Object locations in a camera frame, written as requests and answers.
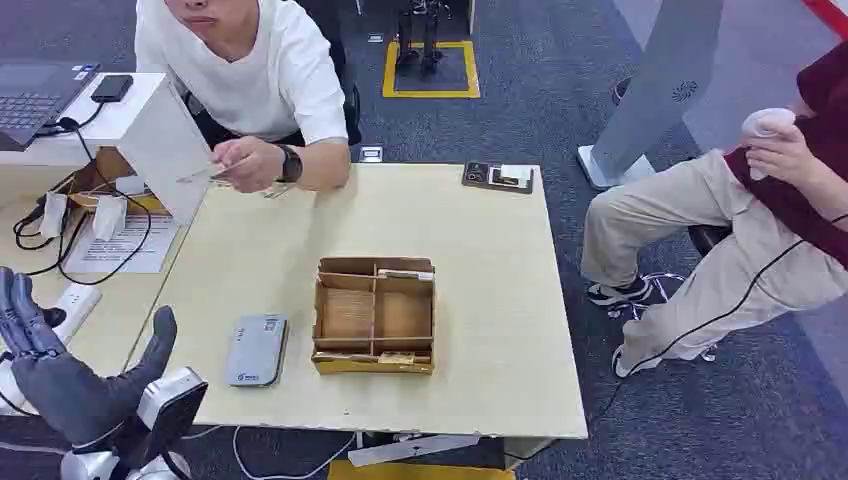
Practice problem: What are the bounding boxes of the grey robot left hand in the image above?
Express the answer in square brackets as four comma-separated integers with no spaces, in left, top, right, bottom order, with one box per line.
[0,266,179,448]

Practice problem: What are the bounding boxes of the thin pale card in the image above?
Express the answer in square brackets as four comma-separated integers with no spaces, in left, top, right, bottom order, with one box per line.
[175,155,250,185]

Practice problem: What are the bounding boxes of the white power strip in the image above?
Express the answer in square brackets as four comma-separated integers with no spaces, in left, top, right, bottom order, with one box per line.
[47,281,103,350]

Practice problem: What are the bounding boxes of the printed paper sheet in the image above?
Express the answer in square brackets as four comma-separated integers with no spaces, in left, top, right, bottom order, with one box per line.
[64,213,181,276]

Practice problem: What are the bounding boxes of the white power adapter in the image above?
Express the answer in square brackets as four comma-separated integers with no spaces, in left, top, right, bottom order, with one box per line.
[38,192,69,240]
[91,195,128,242]

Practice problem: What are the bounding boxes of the grey card reader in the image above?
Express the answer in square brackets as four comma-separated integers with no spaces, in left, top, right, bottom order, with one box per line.
[225,313,291,389]

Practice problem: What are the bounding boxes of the brown cardboard box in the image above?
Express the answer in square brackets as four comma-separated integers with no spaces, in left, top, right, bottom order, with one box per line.
[64,146,171,217]

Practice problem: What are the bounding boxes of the white partition box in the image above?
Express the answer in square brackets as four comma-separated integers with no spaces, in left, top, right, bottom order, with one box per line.
[0,71,214,227]

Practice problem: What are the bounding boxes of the wooden card box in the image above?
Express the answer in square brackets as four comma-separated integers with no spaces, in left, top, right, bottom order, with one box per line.
[311,256,437,377]

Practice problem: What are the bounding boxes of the person's hand holding card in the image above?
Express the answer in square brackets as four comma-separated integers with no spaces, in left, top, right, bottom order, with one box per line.
[211,137,286,195]

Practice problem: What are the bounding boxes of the dark grey laptop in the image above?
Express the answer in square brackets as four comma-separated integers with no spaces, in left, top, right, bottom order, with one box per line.
[0,60,102,152]

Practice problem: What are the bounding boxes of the black power bank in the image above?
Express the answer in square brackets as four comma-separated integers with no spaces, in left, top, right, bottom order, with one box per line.
[90,74,134,104]

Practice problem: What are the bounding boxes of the black wristwatch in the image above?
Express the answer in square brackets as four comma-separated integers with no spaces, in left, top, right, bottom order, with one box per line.
[276,143,305,185]

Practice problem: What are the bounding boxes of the person in white shirt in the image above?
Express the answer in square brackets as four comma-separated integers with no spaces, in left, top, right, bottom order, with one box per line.
[134,0,352,195]

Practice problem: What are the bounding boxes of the black office chair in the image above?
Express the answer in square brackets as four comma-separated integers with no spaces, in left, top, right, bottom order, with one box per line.
[296,0,363,148]

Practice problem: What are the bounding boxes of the black tray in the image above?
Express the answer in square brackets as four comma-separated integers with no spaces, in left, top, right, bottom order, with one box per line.
[461,160,536,196]

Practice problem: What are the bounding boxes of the white card on tray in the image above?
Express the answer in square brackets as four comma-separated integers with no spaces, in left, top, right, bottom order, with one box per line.
[489,164,534,189]

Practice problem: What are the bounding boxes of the black robot legs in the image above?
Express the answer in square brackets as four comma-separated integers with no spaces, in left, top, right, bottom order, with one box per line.
[394,0,453,75]

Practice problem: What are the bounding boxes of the black and white shoe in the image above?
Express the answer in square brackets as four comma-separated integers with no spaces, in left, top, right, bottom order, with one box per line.
[610,343,664,380]
[585,274,655,308]

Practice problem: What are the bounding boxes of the black stool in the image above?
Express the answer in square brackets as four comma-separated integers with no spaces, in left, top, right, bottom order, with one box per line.
[606,224,734,364]

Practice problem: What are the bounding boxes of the grey panel stand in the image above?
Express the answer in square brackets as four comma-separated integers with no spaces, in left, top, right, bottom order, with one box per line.
[576,0,725,193]

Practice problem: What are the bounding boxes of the seated person in beige trousers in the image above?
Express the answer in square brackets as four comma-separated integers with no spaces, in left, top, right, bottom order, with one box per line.
[580,39,848,380]

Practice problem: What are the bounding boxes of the pale paper cup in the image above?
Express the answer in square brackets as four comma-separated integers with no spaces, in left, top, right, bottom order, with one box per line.
[739,107,798,182]

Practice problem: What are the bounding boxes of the seated person's hand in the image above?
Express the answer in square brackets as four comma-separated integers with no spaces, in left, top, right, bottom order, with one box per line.
[744,124,824,188]

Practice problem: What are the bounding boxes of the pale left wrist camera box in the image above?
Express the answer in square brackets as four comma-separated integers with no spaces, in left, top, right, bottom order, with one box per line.
[134,366,210,466]

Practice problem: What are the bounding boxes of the white cable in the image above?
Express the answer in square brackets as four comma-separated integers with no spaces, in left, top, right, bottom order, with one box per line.
[180,424,360,480]

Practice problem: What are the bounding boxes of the grey desk bracket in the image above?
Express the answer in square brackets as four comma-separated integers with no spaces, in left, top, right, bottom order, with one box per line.
[347,433,482,469]

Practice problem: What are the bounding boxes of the long black cable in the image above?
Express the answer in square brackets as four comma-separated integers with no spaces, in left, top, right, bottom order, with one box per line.
[598,211,848,420]

